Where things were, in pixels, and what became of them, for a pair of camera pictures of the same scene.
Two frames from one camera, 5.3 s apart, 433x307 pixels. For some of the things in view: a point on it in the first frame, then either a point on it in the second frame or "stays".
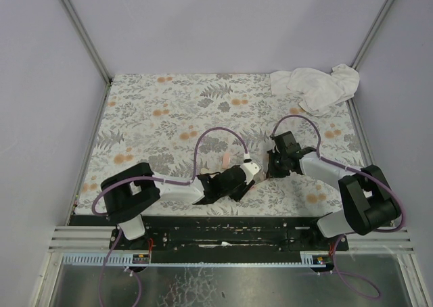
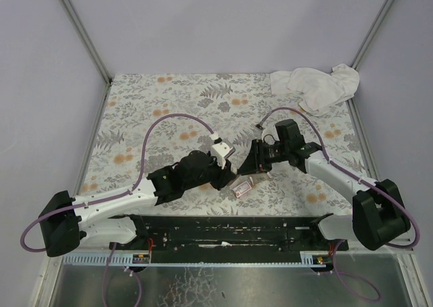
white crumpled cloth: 319,90 stays
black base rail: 221,239 stays
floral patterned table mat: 189,125 stays
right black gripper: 275,163 → 256,157
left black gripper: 246,184 → 222,177
